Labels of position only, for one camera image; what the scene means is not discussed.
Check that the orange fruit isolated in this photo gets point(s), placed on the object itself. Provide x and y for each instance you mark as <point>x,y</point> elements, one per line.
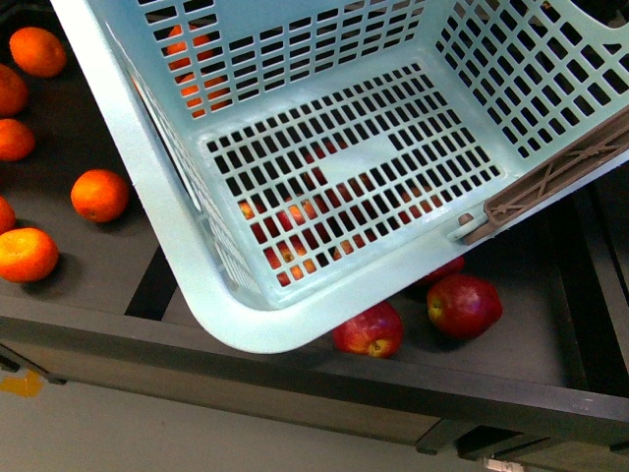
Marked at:
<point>100,195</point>

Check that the wooden display stand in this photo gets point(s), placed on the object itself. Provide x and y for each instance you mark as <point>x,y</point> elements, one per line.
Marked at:
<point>546,385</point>

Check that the orange fruit bottom left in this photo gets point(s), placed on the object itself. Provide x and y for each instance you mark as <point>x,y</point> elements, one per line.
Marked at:
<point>27,255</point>

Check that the brown basket handle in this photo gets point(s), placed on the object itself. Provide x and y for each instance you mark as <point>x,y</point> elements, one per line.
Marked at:
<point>572,165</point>

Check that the red apple front left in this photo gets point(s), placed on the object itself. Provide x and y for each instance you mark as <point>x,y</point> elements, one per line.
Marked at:
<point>376,332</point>

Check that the orange fruit top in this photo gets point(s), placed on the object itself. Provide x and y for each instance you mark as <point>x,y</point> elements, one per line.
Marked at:
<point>38,52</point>

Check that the orange fruit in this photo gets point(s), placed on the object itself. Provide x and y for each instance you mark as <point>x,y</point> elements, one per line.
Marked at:
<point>38,52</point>
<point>27,255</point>

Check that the red apple front right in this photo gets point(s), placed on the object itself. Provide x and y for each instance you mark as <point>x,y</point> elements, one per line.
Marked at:
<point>463,306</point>

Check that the red apple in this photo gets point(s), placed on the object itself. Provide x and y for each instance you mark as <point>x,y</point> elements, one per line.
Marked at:
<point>376,332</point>
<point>463,306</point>

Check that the light blue plastic basket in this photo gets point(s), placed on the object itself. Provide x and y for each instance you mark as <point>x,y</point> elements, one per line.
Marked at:
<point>301,161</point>

